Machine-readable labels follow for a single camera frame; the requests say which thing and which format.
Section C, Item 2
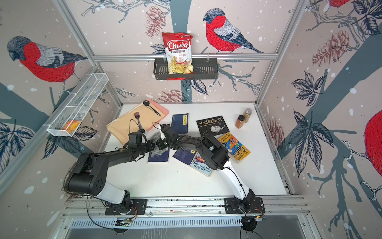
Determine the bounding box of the black spoon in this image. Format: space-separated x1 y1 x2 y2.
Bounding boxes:
143 100 161 116

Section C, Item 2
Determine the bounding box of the tan paper sheet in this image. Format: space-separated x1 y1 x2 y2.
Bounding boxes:
106 101 169 145

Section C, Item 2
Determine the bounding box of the grey striped cloth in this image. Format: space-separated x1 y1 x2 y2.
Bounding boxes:
150 132 162 148

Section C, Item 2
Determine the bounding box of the colourful treehouse book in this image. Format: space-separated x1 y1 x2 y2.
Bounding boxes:
190 153 212 177

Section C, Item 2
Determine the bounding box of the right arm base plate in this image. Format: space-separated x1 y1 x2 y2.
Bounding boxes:
222 197 266 214

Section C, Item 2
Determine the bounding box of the black cable left base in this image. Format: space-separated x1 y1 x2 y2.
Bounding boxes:
85 194 132 234

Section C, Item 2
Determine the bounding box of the dark blue book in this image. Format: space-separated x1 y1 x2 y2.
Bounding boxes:
147 141 170 163
173 149 196 166

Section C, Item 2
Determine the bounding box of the brown spice jar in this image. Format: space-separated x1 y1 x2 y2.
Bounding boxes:
235 115 245 129

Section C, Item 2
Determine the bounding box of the orange packet in shelf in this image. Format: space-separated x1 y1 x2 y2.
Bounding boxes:
62 120 81 134

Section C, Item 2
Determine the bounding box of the white wire shelf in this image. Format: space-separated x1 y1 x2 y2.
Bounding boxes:
47 73 109 137

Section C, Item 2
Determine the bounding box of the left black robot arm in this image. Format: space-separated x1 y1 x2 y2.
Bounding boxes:
64 132 155 205

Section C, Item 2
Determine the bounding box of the yellow orange treehouse book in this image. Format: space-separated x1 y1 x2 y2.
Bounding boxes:
218 132 251 164

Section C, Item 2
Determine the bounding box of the black book with face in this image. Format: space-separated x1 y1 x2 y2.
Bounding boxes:
197 116 229 136

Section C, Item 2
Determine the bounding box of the red cassava chips bag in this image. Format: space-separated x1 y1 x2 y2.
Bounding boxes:
162 32 194 74

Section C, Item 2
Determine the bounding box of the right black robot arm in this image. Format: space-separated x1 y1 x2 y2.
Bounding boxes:
156 124 256 214

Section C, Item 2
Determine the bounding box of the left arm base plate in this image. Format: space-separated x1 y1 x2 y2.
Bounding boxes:
104 198 148 216

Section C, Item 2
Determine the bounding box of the pink tray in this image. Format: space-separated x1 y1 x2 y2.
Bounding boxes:
129 100 167 144

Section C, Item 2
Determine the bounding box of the black wall basket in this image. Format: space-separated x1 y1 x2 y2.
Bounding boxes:
153 58 218 81

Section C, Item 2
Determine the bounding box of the iridescent purple spoon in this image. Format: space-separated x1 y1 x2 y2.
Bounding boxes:
134 112 145 133

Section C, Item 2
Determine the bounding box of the tan spice jar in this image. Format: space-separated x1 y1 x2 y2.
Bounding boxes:
243 108 252 122

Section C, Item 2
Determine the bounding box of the black cable base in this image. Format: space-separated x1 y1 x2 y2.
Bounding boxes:
237 209 263 239
85 194 132 234

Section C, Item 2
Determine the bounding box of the black cable right base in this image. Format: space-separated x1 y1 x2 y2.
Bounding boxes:
237 209 263 239

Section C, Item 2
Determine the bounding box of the blue book yellow label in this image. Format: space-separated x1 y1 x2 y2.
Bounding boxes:
171 113 189 134

